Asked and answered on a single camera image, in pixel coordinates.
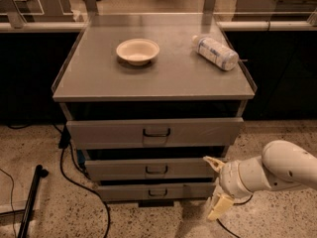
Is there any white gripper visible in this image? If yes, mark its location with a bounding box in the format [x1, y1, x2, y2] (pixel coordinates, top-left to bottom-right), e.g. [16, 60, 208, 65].
[203, 156, 253, 221]

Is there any grey bottom drawer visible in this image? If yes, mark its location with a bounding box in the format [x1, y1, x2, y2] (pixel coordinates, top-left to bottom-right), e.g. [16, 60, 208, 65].
[97, 182, 215, 202]

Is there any grey drawer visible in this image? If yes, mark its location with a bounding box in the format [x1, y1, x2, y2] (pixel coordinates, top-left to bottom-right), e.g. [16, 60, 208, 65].
[97, 182, 215, 202]
[85, 158, 218, 181]
[66, 118, 243, 150]

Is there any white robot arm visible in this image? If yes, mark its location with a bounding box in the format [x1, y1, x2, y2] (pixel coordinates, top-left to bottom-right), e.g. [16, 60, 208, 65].
[203, 140, 317, 221]

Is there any grey middle drawer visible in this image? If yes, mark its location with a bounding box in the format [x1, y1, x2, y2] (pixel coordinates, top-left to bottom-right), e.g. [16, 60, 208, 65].
[85, 158, 218, 181]

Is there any grey top drawer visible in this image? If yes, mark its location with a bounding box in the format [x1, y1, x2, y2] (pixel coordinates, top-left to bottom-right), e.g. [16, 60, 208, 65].
[66, 118, 243, 150]

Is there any grey drawer cabinet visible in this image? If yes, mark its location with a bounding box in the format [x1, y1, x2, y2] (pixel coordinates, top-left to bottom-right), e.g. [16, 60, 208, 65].
[51, 13, 258, 208]

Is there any clear plastic water bottle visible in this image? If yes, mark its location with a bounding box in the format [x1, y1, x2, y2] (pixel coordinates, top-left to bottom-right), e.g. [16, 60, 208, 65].
[192, 36, 239, 71]

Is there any white paper bowl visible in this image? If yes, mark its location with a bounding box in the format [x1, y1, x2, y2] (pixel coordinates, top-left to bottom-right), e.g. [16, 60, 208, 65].
[116, 39, 159, 66]

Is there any black metal stand leg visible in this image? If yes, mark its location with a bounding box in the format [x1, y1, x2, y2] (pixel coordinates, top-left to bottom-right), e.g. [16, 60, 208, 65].
[18, 165, 49, 238]

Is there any black floor cable right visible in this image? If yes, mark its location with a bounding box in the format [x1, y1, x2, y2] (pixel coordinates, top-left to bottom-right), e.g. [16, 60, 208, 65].
[216, 193, 254, 238]

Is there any black floor cable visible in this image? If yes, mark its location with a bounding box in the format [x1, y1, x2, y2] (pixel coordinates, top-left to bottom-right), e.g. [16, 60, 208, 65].
[53, 124, 111, 238]
[216, 193, 254, 238]

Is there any white horizontal rail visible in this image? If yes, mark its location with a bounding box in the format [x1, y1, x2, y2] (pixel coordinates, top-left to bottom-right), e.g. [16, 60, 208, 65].
[0, 21, 317, 33]

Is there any black floor cable left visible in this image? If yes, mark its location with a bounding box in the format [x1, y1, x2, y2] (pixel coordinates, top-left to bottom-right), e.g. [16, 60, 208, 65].
[53, 124, 111, 238]

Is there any thin black cable far left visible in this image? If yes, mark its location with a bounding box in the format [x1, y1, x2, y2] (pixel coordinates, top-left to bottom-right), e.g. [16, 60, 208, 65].
[0, 168, 18, 238]

